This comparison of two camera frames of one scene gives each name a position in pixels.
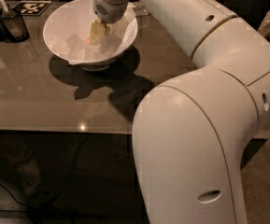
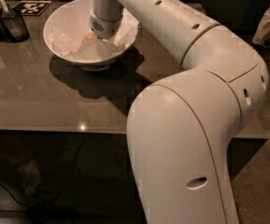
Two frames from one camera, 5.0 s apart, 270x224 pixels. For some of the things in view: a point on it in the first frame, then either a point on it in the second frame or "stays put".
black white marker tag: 31,7 stays put
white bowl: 67,30 stays put
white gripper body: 110,10 -> 105,27
